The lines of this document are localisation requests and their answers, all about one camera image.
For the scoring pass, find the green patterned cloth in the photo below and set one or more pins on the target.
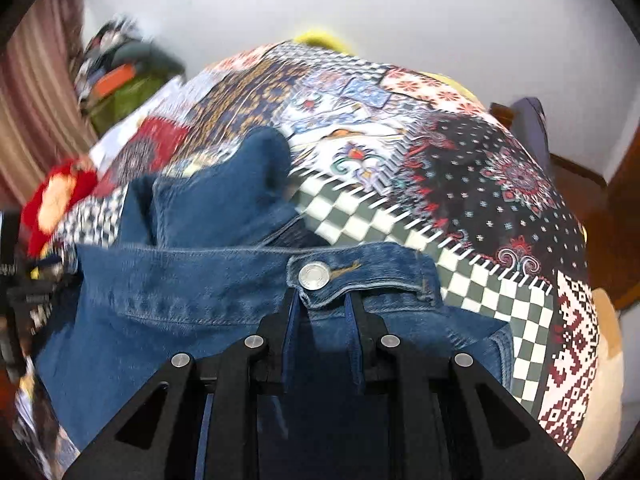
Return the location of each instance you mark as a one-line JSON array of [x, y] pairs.
[[125, 105]]

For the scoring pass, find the striped brown curtain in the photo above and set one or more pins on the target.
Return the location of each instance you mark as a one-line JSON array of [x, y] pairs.
[[35, 85]]

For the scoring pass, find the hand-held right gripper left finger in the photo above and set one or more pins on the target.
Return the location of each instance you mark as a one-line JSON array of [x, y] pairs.
[[289, 350]]

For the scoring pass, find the grey cloth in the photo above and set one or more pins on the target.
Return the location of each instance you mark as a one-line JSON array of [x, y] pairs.
[[530, 127]]

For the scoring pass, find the blue denim jacket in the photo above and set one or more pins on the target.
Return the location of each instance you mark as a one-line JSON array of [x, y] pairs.
[[175, 300]]

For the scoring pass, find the pile of assorted clutter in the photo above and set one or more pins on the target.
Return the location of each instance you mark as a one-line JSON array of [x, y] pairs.
[[117, 47]]

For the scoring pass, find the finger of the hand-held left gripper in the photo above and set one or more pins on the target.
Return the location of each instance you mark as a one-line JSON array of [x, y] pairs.
[[47, 292]]

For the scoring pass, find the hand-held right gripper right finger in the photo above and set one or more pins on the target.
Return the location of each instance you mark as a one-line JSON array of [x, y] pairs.
[[354, 347]]

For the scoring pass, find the patchwork printed blanket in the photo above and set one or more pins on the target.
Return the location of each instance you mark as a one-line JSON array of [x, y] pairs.
[[450, 185]]

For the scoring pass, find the red plush toy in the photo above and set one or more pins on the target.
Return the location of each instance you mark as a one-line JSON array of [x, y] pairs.
[[55, 195]]

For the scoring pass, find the beige bedding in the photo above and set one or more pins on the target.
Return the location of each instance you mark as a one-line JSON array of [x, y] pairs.
[[605, 360]]

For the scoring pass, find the orange box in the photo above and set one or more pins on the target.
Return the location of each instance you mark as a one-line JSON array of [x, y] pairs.
[[116, 79]]

